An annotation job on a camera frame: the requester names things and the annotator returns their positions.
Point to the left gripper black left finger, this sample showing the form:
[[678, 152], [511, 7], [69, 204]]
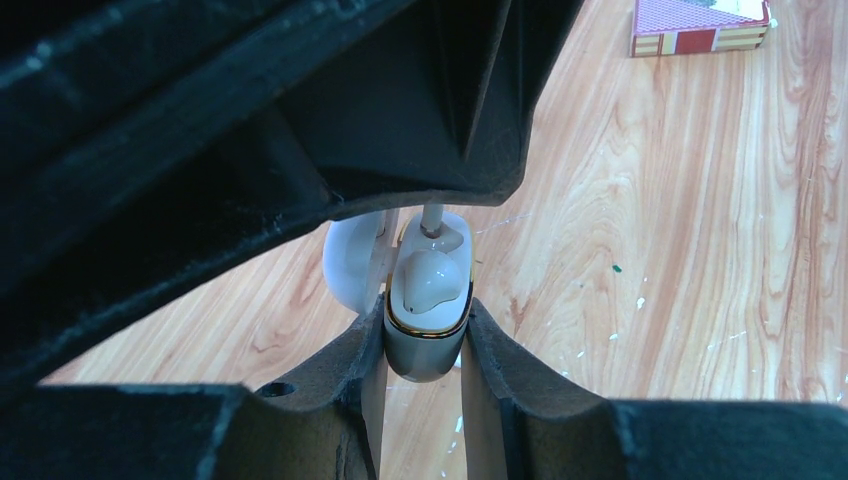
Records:
[[321, 420]]

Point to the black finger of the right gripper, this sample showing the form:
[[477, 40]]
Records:
[[99, 99], [436, 104]]

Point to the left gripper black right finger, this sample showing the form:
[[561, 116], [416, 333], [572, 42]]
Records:
[[524, 420]]

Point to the white earbud charging case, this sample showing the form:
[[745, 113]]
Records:
[[363, 265]]

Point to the white earbud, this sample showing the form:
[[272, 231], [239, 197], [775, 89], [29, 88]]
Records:
[[432, 220], [431, 278]]

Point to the red card box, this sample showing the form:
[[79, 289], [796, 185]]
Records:
[[677, 27]]

